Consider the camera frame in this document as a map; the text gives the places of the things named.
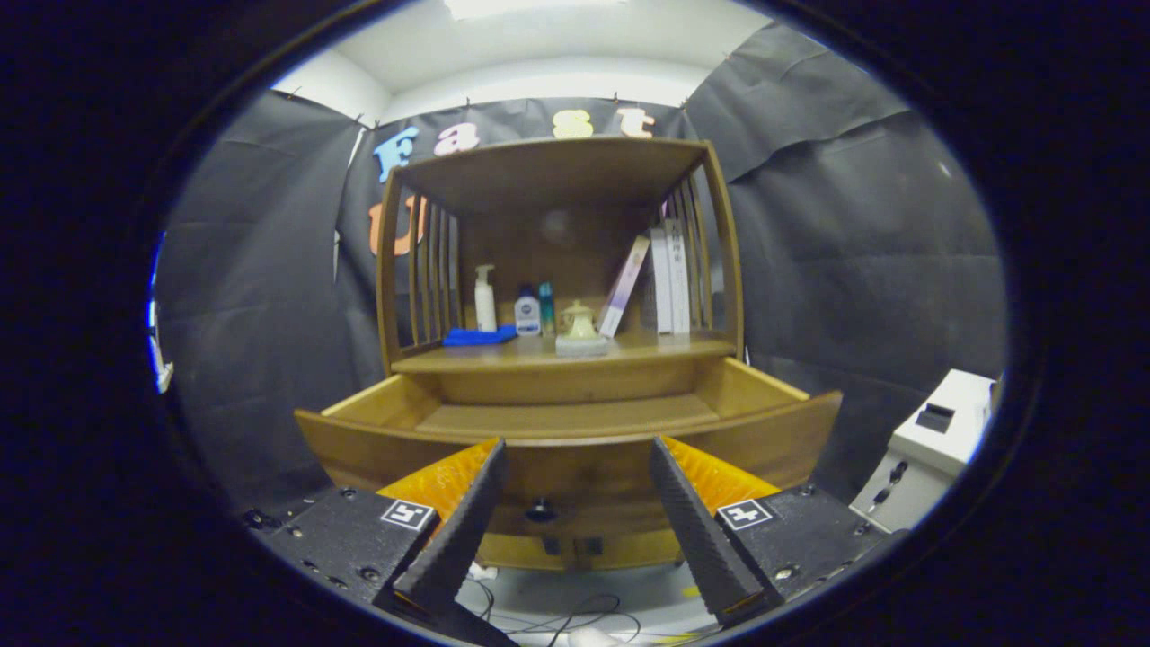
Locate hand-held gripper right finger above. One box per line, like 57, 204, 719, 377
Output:
649, 436, 904, 627

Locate white machine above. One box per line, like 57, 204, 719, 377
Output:
849, 368, 998, 534

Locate white book black lettering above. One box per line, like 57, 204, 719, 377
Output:
665, 218, 691, 335

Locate pale green holder white base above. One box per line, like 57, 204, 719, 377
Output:
555, 299, 610, 358

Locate purple and white book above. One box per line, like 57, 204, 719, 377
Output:
597, 235, 650, 339

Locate floor cables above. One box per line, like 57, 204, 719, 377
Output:
458, 575, 711, 646

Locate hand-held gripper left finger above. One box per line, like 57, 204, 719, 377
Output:
261, 438, 509, 621

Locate wooden cabinet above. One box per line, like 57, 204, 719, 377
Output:
376, 135, 747, 572

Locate blue cloth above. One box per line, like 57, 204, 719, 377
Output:
442, 325, 519, 347

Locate white book plain spine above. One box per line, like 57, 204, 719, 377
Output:
649, 227, 673, 335

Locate wooden drawer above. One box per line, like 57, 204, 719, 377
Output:
295, 357, 844, 540

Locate wooden countertop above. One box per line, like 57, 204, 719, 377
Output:
392, 328, 738, 376

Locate wooden cabinet door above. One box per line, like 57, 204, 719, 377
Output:
575, 530, 684, 570
476, 532, 576, 572

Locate white pump bottle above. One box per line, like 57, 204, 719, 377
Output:
473, 264, 498, 332

